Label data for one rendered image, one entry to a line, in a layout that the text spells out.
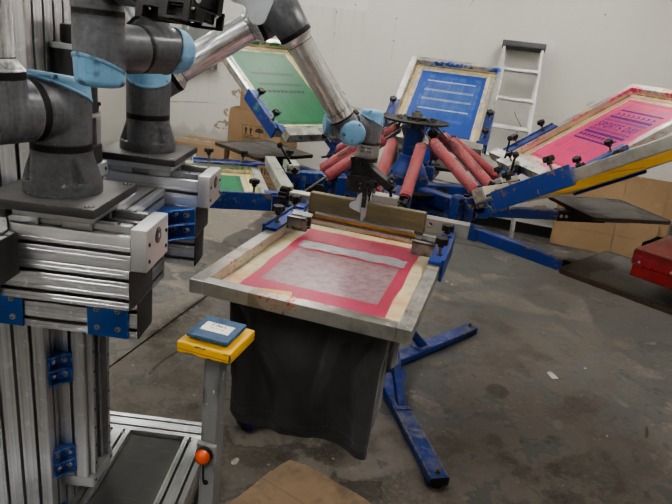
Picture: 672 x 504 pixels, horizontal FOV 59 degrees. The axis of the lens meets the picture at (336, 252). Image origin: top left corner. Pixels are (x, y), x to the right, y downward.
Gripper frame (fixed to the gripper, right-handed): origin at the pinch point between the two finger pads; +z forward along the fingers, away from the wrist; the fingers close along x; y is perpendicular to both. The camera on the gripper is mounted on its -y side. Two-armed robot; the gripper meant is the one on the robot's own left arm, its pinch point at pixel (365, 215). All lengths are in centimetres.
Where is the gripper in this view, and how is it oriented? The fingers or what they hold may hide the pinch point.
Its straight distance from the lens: 203.7
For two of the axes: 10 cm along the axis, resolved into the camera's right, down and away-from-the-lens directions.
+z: -1.1, 9.3, 3.4
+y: -9.5, -2.0, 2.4
